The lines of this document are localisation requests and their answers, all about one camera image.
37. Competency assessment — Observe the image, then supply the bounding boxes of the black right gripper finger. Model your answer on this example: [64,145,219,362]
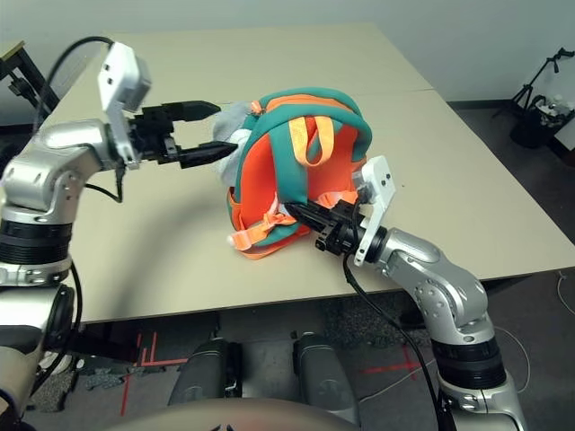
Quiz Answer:
[293,214,333,236]
[283,202,336,222]

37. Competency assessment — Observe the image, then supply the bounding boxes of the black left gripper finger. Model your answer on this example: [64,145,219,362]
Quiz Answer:
[178,141,239,172]
[163,99,223,124]

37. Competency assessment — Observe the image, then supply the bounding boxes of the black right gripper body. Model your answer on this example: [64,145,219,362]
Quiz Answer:
[315,201,363,257]

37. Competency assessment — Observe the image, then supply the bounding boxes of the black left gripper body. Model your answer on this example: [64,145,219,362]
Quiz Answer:
[126,104,186,169]

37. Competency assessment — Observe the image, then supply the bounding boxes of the teal and orange backpack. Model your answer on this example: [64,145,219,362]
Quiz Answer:
[224,88,374,261]

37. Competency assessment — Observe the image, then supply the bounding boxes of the gray plush charm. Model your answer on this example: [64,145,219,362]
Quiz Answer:
[210,101,255,185]

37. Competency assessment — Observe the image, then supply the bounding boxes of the dark speckled floor mat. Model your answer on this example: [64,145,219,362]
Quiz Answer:
[323,295,428,349]

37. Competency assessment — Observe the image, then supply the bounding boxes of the dark right robot leg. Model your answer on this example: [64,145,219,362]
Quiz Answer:
[291,331,360,423]

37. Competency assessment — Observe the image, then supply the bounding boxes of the dark robot leg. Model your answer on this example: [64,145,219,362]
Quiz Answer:
[168,336,239,405]
[291,331,360,423]

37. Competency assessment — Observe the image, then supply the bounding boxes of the dark left robot leg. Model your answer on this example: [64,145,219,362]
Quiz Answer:
[168,336,239,405]

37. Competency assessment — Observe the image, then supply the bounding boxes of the beige robot torso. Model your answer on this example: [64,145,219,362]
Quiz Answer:
[116,397,356,431]

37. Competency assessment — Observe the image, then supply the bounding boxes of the black bag with bottles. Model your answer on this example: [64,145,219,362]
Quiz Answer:
[509,93,575,149]

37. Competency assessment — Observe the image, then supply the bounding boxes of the black tripod stand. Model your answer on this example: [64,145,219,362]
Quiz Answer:
[491,47,575,118]

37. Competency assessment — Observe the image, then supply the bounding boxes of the gray foam mat piece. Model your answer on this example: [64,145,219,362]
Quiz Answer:
[74,358,136,391]

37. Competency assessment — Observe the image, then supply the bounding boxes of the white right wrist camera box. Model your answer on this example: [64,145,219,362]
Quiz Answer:
[352,154,397,266]

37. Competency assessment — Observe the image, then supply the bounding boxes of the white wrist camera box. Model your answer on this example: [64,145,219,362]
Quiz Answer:
[97,41,154,171]
[352,154,397,266]

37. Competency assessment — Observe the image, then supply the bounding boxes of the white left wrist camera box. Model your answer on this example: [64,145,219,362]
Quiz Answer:
[97,41,154,171]

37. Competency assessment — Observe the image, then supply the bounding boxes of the black frame wooden side table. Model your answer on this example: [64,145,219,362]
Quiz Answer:
[0,40,59,113]

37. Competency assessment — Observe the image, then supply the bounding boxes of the thin white floor cable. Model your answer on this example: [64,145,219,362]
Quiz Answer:
[358,358,432,403]

